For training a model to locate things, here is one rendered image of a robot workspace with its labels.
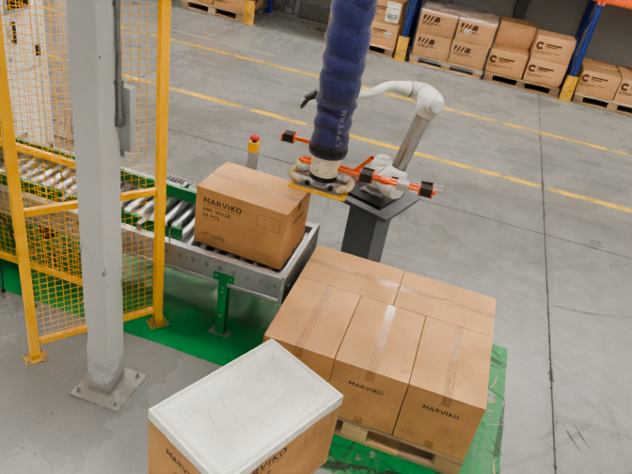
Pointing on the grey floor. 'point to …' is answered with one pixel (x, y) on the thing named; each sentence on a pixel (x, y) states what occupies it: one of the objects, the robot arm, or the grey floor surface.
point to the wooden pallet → (445, 464)
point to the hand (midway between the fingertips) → (309, 109)
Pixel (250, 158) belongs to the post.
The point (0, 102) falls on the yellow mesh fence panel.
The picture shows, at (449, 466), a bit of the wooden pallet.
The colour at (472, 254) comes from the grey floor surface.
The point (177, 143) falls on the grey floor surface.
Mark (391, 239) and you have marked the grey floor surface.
